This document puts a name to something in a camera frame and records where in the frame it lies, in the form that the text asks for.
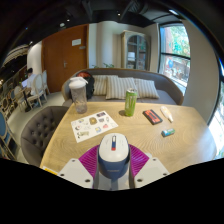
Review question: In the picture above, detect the black and red small box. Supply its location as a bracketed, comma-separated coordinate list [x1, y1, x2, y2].
[142, 108, 164, 126]

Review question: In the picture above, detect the large black-framed window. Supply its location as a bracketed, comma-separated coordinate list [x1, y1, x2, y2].
[158, 23, 192, 95]

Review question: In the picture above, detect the yellow and white table label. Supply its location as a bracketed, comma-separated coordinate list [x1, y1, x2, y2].
[41, 165, 59, 176]

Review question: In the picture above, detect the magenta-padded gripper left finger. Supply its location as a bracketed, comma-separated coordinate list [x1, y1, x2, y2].
[57, 144, 101, 189]

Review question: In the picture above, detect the white sticker sheet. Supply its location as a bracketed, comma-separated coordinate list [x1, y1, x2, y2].
[70, 110, 119, 144]

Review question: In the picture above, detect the small teal eraser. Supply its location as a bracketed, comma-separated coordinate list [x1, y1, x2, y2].
[161, 127, 176, 138]

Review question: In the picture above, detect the brown wooden door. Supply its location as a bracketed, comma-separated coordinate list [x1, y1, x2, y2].
[41, 23, 90, 94]

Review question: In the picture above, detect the blue and white computer mouse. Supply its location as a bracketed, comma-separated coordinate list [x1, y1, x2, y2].
[97, 132, 132, 181]

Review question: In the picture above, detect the cream glass-door cabinet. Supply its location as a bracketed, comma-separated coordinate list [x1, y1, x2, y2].
[120, 29, 150, 72]

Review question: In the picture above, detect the black and red backpack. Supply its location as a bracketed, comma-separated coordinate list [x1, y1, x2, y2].
[75, 70, 96, 101]

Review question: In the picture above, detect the clear shaker bottle white lid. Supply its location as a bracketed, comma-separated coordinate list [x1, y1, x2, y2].
[68, 76, 89, 115]

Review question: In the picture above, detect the striped cushion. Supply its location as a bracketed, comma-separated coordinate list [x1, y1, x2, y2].
[133, 78, 160, 100]
[91, 74, 119, 97]
[105, 76, 138, 100]

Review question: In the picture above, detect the group of dining chairs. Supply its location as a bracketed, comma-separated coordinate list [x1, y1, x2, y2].
[0, 69, 51, 161]

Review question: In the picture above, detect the person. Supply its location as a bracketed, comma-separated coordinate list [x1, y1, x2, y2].
[24, 67, 38, 98]

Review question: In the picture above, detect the green drink can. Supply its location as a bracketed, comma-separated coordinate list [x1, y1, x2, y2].
[124, 87, 139, 118]

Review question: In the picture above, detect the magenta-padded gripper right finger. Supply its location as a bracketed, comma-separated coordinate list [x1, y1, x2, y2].
[128, 143, 171, 189]

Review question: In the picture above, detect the white tube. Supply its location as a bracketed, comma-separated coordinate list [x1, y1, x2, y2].
[159, 105, 175, 123]

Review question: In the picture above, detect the grey curved sofa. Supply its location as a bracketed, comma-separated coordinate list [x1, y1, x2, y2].
[60, 67, 185, 107]

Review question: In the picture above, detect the grey tufted armchair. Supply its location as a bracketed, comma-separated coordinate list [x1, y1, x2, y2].
[20, 105, 69, 168]

